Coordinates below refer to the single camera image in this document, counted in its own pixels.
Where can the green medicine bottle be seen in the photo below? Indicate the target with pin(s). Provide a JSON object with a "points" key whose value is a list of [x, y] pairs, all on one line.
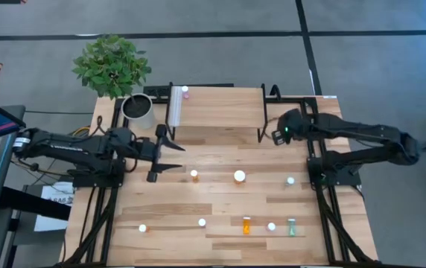
{"points": [[291, 227]]}

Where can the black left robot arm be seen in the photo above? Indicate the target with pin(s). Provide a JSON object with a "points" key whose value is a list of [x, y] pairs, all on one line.
{"points": [[79, 149]]}

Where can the white bottle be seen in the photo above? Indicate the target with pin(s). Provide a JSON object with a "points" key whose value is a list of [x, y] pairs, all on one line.
{"points": [[290, 181]]}

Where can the white plant pot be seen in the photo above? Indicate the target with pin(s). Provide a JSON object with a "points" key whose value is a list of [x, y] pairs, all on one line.
{"points": [[137, 109]]}

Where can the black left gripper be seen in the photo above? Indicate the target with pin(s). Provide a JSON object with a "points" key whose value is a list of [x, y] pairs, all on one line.
{"points": [[147, 150]]}

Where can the green leafy plant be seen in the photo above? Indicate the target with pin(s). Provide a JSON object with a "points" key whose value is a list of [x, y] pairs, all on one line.
{"points": [[110, 65]]}

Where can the white translucent sheet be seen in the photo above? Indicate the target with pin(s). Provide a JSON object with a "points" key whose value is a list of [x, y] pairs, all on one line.
{"points": [[174, 106]]}

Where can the wooden shelf with black frame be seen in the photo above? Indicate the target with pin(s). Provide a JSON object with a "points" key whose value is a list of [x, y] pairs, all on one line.
{"points": [[220, 108]]}

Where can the white-capped medicine bottle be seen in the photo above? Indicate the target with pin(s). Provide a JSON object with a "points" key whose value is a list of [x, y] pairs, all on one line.
{"points": [[271, 226]]}

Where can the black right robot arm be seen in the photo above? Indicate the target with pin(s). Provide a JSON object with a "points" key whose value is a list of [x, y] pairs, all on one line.
{"points": [[365, 134]]}

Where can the white paper sheet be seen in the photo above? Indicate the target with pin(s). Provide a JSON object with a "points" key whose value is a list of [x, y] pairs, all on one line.
{"points": [[54, 204]]}

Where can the wide orange medicine bottle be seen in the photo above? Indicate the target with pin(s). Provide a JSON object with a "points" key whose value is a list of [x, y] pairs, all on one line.
{"points": [[239, 176]]}

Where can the pink medicine bottle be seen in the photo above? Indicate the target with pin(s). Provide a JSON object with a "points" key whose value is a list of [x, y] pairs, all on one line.
{"points": [[202, 222], [185, 89]]}

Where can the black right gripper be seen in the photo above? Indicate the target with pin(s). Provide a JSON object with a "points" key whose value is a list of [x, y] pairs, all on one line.
{"points": [[293, 124]]}

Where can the black aluminium table frame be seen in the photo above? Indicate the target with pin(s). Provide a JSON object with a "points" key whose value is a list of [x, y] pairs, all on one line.
{"points": [[295, 99]]}

